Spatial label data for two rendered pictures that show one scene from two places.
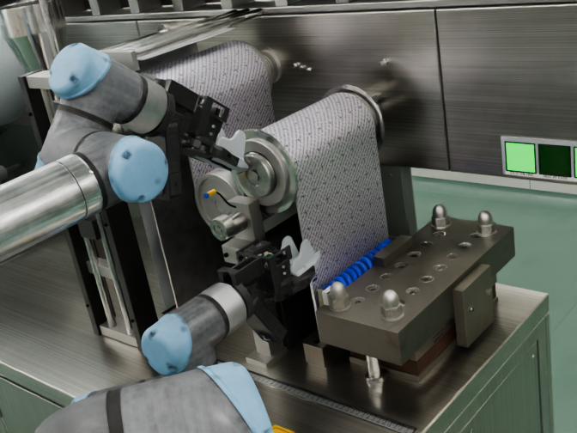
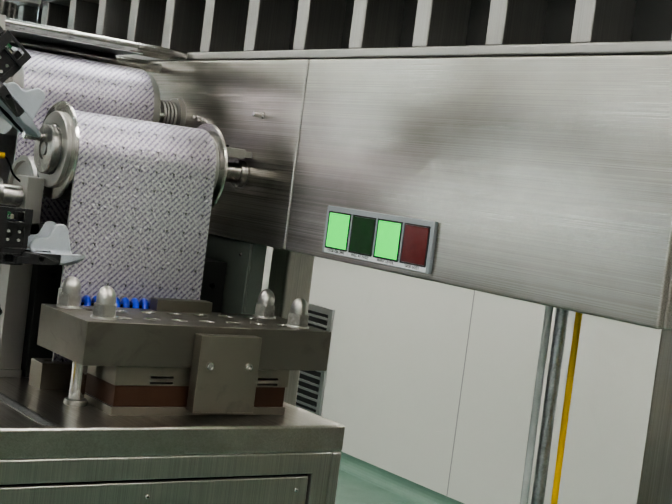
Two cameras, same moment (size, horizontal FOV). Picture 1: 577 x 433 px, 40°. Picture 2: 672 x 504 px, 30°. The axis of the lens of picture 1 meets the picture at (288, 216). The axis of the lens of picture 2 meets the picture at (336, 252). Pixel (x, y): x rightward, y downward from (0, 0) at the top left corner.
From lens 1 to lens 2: 1.01 m
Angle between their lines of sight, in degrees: 22
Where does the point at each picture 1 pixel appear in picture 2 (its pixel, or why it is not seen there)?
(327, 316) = (47, 308)
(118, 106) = not seen: outside the picture
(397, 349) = (83, 342)
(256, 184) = (44, 158)
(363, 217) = (165, 260)
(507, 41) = (352, 96)
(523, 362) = (273, 484)
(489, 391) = (195, 470)
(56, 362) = not seen: outside the picture
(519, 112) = (348, 178)
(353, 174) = (165, 203)
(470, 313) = (210, 372)
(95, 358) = not seen: outside the picture
